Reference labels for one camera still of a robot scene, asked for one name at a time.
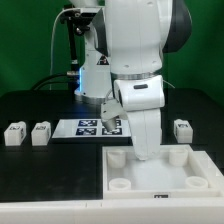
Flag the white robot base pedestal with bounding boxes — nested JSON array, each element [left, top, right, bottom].
[[75, 31, 111, 105]]

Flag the black cables at base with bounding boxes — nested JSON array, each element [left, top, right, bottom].
[[30, 70, 81, 92]]

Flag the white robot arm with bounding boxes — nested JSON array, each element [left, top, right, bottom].
[[70, 0, 191, 160]]

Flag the white square tabletop part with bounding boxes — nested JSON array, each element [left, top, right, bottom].
[[102, 145, 224, 199]]

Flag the white tag sheet with markers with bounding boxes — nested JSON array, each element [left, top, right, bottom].
[[53, 119, 131, 139]]

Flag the black camera on stand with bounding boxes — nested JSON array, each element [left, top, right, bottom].
[[60, 4, 96, 91]]

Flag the white cable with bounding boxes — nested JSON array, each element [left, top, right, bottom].
[[49, 7, 82, 91]]

